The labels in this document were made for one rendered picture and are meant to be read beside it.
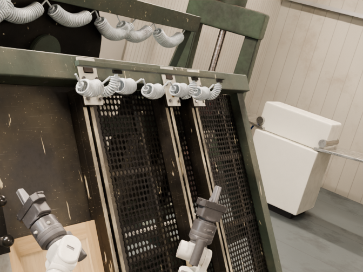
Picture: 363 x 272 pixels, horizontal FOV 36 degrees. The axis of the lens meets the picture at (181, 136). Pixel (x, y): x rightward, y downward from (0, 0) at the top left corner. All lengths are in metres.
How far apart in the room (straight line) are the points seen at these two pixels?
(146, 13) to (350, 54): 6.75
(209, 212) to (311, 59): 7.91
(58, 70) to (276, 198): 5.67
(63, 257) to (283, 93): 8.53
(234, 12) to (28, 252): 5.20
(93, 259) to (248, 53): 4.92
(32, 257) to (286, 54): 8.37
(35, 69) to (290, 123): 5.72
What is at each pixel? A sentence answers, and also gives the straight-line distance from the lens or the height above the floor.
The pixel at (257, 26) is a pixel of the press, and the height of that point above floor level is 2.25.
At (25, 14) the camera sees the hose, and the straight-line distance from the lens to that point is 2.55.
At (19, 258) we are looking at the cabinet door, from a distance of 1.96.
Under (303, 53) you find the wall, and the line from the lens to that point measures 9.88.
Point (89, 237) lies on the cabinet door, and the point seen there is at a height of 1.32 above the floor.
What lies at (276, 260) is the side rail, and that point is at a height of 0.98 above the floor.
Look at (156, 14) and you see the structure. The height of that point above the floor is 2.15.
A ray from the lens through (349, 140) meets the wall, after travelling 9.61.
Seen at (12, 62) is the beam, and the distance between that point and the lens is 2.00.
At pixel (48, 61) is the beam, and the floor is 1.91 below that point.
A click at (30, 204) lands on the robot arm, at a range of 1.78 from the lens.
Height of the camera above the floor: 2.22
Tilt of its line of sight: 12 degrees down
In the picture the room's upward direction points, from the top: 16 degrees clockwise
